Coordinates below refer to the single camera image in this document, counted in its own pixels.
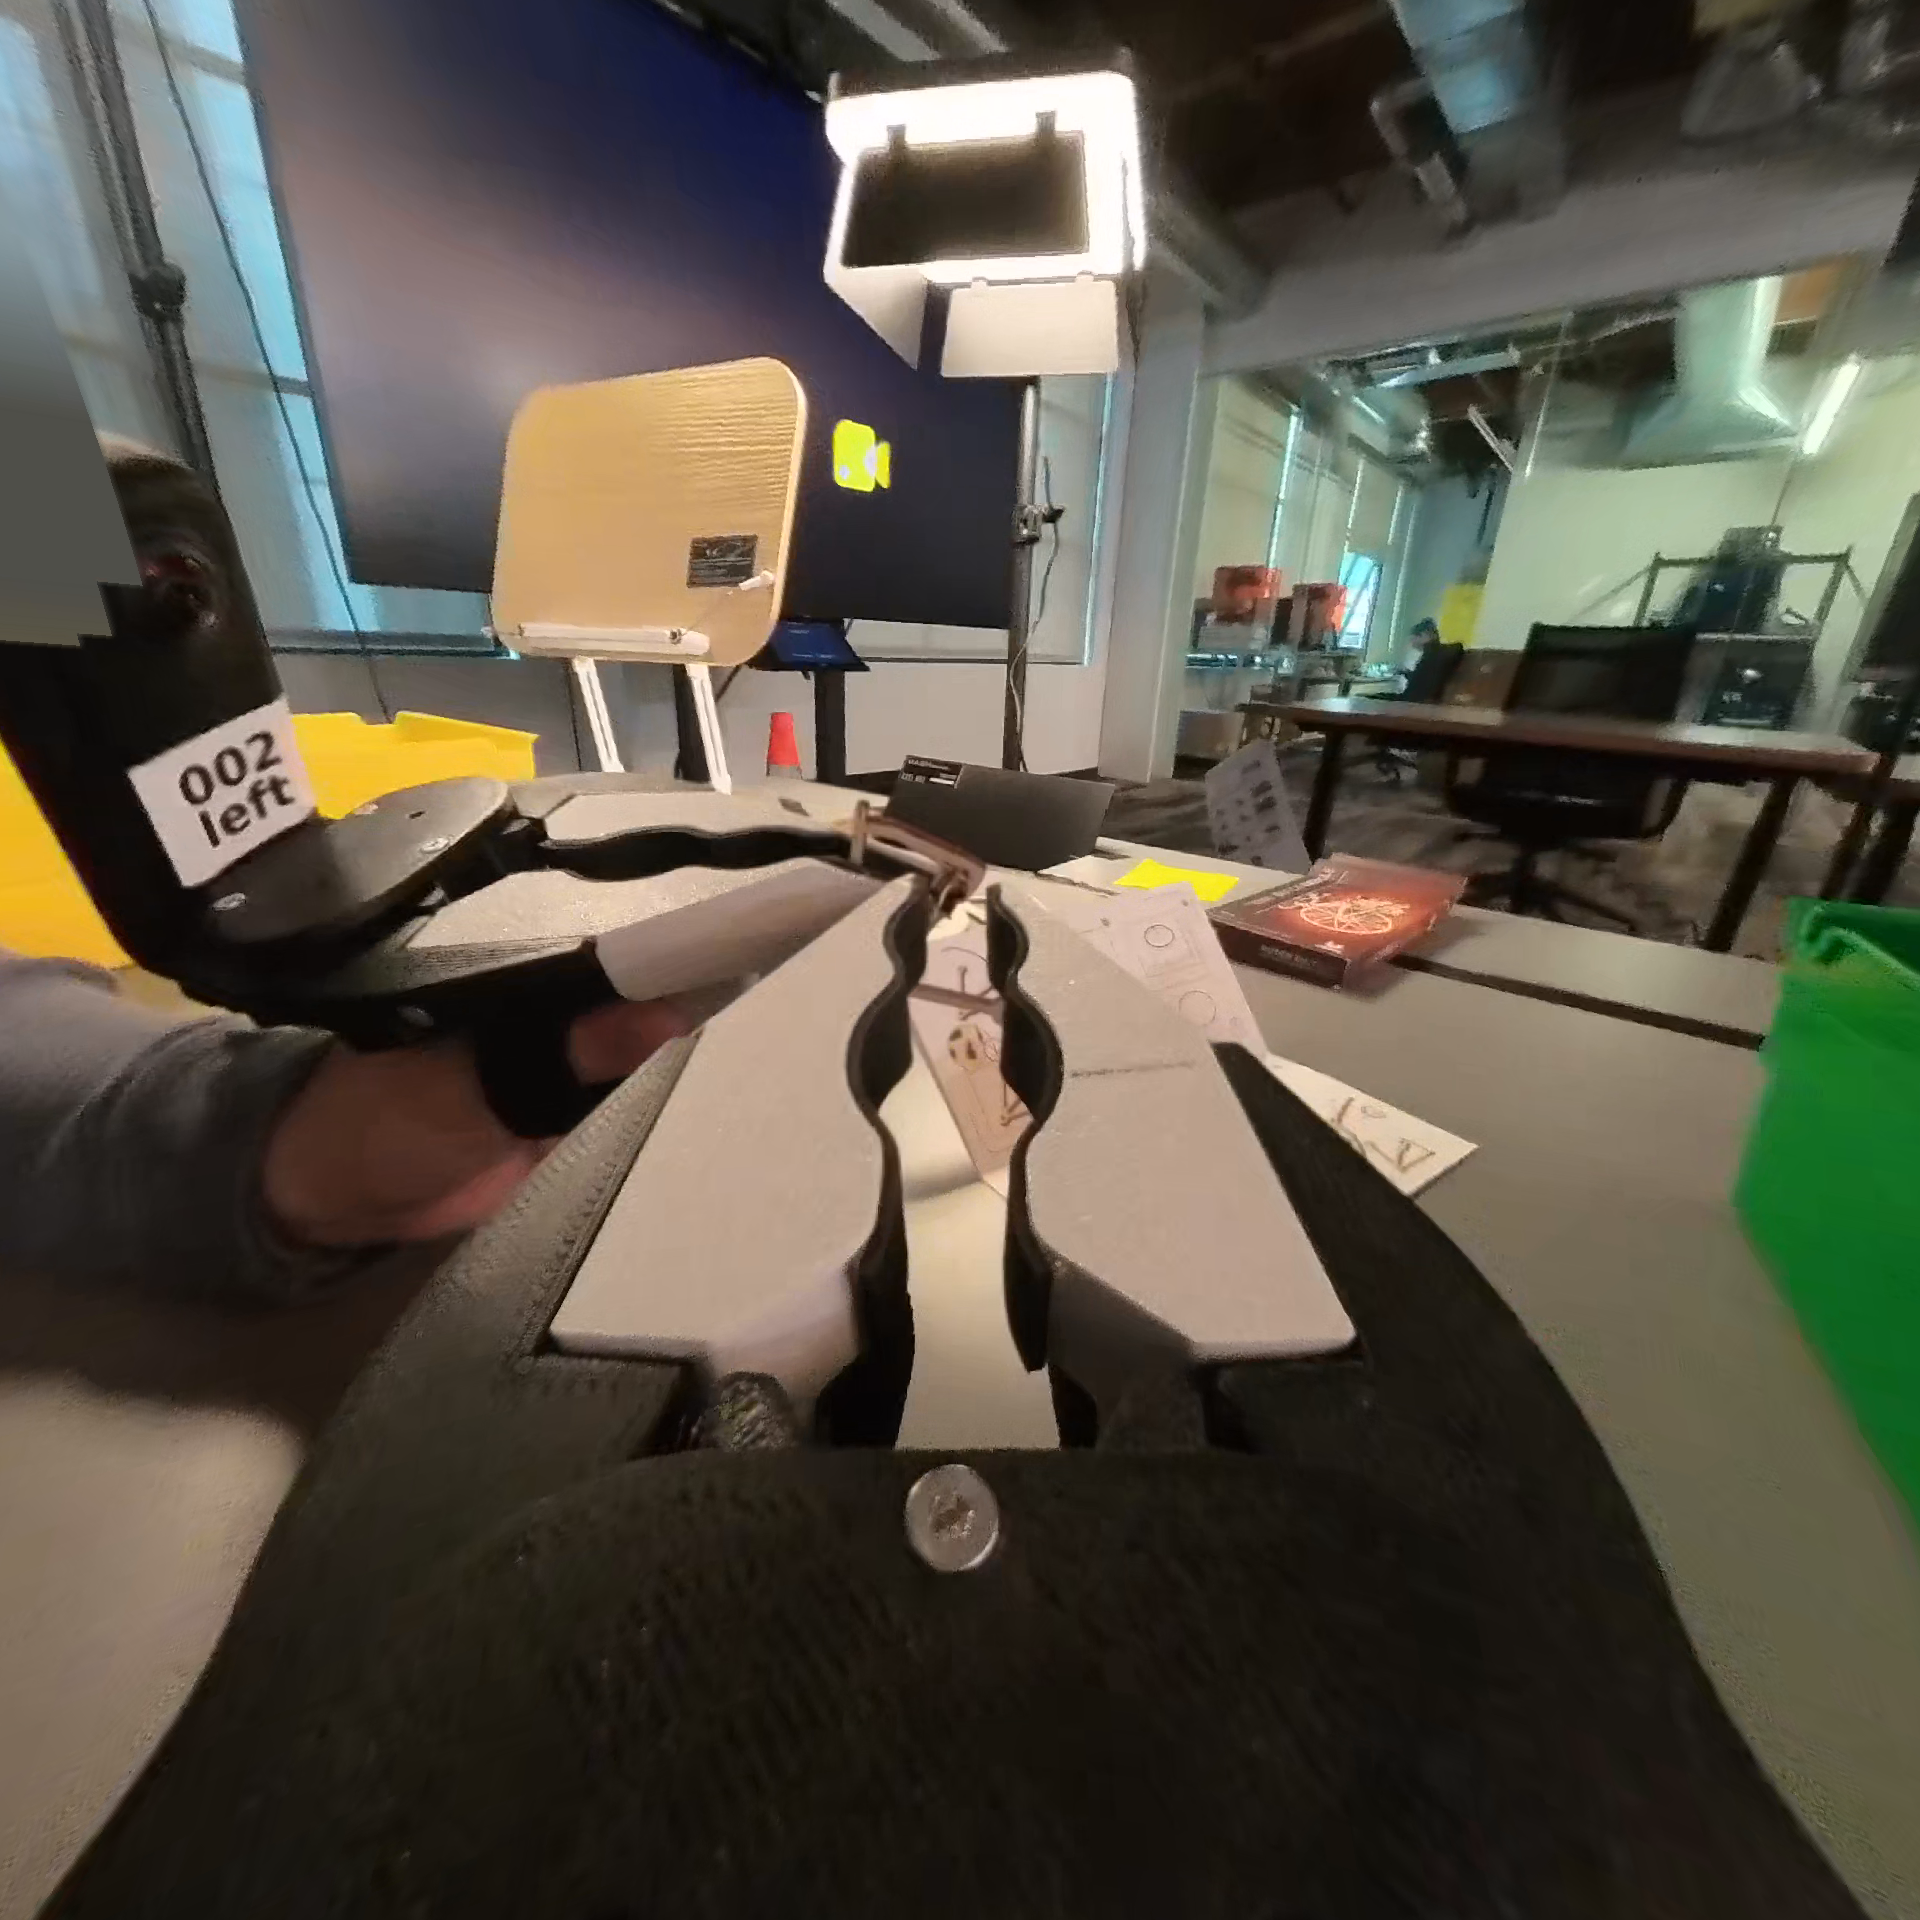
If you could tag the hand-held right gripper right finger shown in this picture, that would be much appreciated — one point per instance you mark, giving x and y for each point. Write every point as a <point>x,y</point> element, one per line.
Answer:
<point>1170,1201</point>

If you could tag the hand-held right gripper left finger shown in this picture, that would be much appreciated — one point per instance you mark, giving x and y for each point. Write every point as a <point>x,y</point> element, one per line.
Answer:
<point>733,1201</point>

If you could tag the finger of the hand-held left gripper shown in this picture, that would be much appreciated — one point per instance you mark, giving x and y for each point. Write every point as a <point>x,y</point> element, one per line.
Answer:
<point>675,833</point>
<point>721,931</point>

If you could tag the wooden triangular frame part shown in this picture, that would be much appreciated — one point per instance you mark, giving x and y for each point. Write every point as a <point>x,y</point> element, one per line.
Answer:
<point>914,868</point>

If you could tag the person's left forearm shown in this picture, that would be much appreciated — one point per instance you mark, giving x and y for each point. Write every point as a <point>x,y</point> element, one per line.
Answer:
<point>136,1125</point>

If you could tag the dark red model kit box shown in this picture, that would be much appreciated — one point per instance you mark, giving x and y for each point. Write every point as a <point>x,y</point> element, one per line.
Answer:
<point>1336,915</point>

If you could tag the person's left hand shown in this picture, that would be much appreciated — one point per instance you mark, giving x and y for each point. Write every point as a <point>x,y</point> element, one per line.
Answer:
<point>404,1156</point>

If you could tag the orange traffic cone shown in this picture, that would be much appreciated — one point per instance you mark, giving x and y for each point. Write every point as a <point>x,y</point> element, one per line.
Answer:
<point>781,750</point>

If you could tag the yellow plastic bin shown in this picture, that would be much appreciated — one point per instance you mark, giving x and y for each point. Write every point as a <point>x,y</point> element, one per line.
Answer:
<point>389,750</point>

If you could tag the white instruction booklet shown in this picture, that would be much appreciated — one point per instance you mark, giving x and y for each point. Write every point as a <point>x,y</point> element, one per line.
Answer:
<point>1185,960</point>

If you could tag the yellow sticky note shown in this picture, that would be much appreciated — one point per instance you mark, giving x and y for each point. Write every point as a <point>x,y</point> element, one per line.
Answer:
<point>1177,881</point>

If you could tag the black folded card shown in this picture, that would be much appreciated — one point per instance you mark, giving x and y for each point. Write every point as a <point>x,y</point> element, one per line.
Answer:
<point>1019,819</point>

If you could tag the wooden board on white stand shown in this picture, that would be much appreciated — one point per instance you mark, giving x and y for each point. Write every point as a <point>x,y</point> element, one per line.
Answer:
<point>644,495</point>

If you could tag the white printed leaflet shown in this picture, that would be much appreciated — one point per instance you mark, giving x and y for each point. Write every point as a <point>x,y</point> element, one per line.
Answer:
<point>1258,809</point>

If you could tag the large dark screen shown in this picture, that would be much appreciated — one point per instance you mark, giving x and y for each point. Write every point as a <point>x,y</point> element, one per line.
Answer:
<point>450,300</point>

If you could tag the orange 3D printer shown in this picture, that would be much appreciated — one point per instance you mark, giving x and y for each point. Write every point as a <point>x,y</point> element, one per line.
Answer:
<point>1244,609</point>
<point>1318,616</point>

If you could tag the brown wooden table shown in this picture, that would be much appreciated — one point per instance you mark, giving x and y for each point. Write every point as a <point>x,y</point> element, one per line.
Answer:
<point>1576,734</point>

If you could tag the green plastic bin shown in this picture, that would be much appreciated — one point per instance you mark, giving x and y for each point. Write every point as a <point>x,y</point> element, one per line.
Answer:
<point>1837,1171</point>

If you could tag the black office chair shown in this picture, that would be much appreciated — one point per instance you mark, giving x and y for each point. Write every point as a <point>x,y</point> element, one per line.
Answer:
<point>1597,675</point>

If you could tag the metal shelving rack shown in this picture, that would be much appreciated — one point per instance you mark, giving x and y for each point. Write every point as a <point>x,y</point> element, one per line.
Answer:
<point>1755,629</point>

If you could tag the dark monitor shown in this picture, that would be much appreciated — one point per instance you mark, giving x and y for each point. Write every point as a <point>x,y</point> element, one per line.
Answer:
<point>1892,600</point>

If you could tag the metal ventilation duct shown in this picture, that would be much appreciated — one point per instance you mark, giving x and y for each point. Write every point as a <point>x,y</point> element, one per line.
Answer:
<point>1724,376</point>

